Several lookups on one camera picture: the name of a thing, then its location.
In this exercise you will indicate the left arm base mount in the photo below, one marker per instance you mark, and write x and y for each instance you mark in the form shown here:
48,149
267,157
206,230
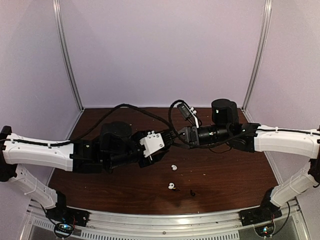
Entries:
69,215

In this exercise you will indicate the right aluminium frame post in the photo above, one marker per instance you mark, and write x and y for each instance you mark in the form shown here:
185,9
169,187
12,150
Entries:
264,32

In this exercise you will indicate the circuit board with leds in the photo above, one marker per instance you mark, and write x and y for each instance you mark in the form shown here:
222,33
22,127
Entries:
63,230
264,231

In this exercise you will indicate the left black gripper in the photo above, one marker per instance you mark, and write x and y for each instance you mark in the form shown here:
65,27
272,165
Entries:
153,159

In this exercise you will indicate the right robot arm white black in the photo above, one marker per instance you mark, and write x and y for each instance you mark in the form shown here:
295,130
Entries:
254,137

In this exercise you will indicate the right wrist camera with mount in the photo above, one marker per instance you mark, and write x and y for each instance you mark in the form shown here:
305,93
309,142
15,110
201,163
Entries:
189,114

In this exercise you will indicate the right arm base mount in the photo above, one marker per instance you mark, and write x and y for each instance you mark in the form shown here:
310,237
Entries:
258,215

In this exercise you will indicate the black earbud right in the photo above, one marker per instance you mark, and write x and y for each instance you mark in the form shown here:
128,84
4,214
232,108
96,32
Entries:
192,193

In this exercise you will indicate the right circuit board with leds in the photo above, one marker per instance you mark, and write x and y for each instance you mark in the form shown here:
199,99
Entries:
264,231

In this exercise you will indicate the left aluminium frame post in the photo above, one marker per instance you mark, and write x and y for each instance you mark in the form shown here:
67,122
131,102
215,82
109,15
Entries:
65,53

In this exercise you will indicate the white earbud lower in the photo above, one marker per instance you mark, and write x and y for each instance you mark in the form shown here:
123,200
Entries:
171,186

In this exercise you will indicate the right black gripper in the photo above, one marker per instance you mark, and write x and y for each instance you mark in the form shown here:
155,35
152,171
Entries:
187,131

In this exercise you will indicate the aluminium frame post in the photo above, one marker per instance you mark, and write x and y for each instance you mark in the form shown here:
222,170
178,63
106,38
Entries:
65,53
264,32

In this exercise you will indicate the white earbud upper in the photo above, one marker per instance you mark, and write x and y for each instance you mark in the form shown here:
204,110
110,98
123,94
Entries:
174,167

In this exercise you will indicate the white earbud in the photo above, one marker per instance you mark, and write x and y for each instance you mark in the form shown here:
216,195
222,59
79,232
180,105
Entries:
174,167
171,186

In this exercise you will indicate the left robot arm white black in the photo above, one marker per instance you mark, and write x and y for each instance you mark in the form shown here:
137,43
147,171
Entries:
115,146

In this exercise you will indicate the left circuit board with leds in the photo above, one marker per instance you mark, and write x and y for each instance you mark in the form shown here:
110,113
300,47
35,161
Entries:
63,230

